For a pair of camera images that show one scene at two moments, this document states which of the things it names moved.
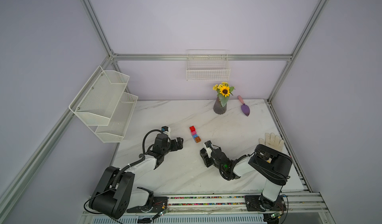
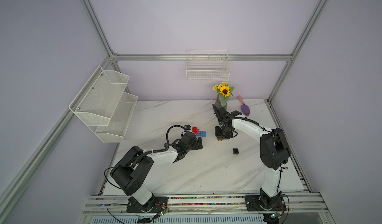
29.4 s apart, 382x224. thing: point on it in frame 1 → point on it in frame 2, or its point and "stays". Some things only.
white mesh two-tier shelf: (105, 106) stays
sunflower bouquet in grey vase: (224, 91) stays
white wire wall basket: (208, 65) stays
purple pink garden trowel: (244, 107) stays
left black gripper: (174, 147) → (195, 146)
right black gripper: (206, 159) → (219, 135)
